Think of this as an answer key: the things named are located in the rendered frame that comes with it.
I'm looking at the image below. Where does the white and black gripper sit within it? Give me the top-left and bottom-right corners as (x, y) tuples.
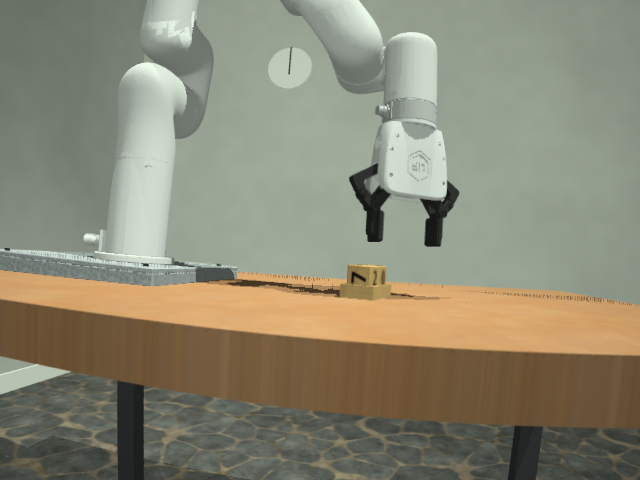
(349, 118), (459, 247)

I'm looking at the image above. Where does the tan wooden number cube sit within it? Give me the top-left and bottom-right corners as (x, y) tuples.
(347, 264), (379, 286)
(375, 265), (387, 285)

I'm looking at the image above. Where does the tan wooden calendar tray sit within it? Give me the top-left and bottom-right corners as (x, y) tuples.
(339, 283), (391, 300)

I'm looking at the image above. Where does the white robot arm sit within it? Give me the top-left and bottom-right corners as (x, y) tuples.
(84, 0), (437, 265)

